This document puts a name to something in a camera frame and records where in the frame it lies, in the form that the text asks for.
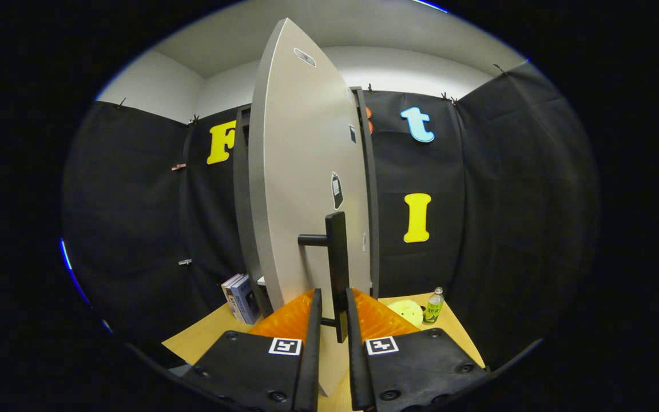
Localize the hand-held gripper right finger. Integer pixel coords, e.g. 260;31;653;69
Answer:
345;288;490;412

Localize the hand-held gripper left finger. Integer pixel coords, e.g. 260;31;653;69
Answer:
182;288;323;412

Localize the grey shoe cabinet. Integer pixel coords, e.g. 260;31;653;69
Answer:
233;87;380;318

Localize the beige shoe cabinet door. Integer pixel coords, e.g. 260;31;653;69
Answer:
248;17;374;397

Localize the round yellow plush toy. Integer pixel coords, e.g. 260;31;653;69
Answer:
387;299;424;328

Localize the blue book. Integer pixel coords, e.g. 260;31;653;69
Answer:
229;275;261;325

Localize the green drink bottle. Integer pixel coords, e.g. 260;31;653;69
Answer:
423;287;444;324

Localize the white book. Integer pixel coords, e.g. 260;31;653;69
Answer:
221;274;244;321

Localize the black backdrop cloth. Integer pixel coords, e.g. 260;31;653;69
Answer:
61;60;602;370

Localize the ceiling light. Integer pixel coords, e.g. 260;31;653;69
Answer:
410;0;450;14

